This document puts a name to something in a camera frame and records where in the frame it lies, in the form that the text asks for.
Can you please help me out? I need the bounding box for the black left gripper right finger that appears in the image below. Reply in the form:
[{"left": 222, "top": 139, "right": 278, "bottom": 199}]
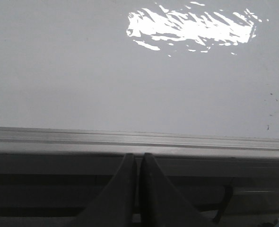
[{"left": 139, "top": 153, "right": 213, "bottom": 227}]

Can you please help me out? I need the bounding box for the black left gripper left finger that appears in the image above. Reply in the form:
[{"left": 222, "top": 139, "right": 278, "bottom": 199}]
[{"left": 75, "top": 154, "right": 135, "bottom": 227}]

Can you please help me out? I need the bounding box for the white whiteboard with aluminium frame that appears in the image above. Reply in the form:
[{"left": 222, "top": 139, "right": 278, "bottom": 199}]
[{"left": 0, "top": 0, "right": 279, "bottom": 159}]

